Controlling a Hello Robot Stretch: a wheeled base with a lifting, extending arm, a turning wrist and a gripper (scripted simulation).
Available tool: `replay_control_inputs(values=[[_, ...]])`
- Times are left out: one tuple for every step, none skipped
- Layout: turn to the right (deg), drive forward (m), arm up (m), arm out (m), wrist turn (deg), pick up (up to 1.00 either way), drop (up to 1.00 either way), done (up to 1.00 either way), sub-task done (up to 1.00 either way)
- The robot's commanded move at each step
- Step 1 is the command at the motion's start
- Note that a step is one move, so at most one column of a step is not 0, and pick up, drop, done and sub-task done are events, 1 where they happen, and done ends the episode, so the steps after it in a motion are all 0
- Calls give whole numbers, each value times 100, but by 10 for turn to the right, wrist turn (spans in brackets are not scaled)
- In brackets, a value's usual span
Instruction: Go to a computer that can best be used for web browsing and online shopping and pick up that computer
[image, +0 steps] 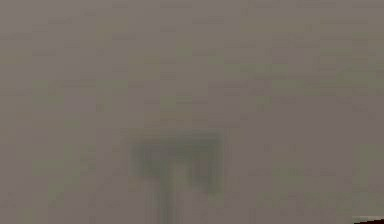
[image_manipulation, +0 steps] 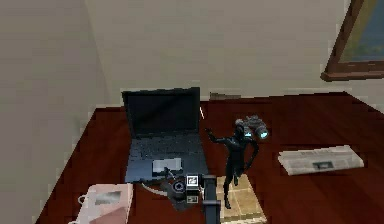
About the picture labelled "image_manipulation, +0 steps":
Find grey binoculars with cyan lenses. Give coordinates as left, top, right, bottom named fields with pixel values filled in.
left=234, top=115, right=270, bottom=141

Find brown framed wall picture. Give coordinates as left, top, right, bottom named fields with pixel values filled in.
left=320, top=0, right=384, bottom=83

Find black human figure statue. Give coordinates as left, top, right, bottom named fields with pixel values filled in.
left=204, top=124, right=261, bottom=211

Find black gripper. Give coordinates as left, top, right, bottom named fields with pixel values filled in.
left=141, top=166, right=188, bottom=213

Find dark grey open laptop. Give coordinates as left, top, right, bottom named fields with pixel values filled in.
left=121, top=86, right=210, bottom=185

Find dark red wooden table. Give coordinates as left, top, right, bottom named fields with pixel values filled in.
left=34, top=91, right=384, bottom=224

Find pink box with white handles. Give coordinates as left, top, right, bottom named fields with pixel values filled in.
left=67, top=182, right=135, bottom=224

